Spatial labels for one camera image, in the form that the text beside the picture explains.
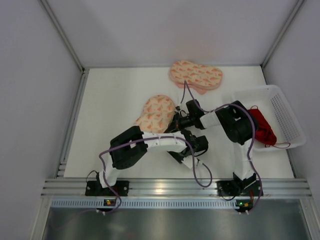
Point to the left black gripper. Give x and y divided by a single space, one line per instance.
178 155

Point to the pink mesh laundry bag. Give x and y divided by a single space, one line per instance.
157 114

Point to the stacked pink laundry bags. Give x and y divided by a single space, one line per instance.
200 77

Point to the perforated cable duct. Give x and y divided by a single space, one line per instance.
141 203

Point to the aluminium mounting rail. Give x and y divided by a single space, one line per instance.
273 188

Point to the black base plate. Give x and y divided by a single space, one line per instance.
233 188
94 189

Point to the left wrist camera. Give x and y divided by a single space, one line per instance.
192 163

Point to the white plastic basket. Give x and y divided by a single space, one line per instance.
274 107

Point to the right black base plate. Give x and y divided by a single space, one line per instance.
233 188

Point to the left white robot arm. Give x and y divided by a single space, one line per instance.
130 146

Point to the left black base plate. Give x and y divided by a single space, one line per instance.
94 189

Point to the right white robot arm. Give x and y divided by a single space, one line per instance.
238 124

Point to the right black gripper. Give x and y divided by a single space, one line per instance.
176 120

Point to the red bra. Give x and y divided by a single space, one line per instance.
264 133

